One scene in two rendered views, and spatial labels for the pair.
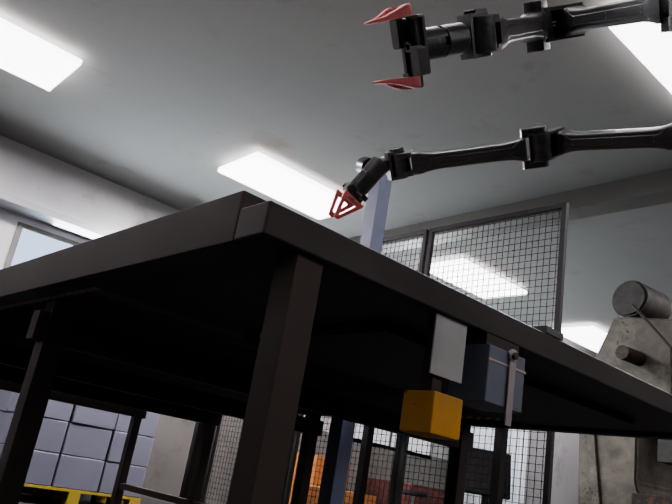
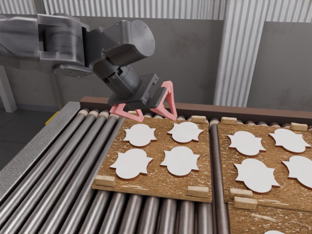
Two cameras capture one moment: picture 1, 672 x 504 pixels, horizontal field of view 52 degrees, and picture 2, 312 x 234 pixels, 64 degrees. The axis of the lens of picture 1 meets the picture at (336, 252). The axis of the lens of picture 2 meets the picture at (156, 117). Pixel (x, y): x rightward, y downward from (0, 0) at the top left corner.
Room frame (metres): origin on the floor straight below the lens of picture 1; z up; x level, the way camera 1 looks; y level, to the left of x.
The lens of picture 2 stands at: (2.16, -0.28, 1.48)
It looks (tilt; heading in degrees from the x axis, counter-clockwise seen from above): 31 degrees down; 139
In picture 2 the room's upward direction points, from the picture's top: straight up
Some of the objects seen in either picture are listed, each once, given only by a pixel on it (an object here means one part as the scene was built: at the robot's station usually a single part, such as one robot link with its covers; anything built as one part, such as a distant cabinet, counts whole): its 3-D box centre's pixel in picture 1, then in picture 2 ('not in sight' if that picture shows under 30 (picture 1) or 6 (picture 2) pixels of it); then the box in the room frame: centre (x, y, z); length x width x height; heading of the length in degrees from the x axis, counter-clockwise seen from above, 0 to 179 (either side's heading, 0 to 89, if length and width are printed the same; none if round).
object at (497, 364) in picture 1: (488, 381); not in sight; (1.49, -0.37, 0.77); 0.14 x 0.11 x 0.18; 130
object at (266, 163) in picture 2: not in sight; (274, 156); (1.93, 0.44, 0.94); 0.41 x 0.35 x 0.04; 129
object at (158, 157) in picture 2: not in sight; (159, 146); (1.64, 0.19, 0.94); 0.41 x 0.35 x 0.04; 130
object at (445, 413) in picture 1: (436, 375); not in sight; (1.37, -0.24, 0.74); 0.09 x 0.08 x 0.24; 130
